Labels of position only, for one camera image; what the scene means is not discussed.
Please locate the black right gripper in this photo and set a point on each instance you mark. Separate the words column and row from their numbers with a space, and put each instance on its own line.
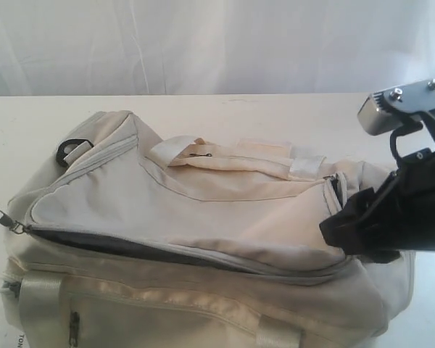
column 399, row 215

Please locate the beige fabric duffel bag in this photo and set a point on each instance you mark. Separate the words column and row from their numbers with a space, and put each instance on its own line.
column 131, row 240

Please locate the white paper tag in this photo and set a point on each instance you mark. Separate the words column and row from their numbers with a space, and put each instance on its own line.
column 16, row 338

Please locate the white backdrop curtain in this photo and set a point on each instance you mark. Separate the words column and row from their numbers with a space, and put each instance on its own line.
column 51, row 48

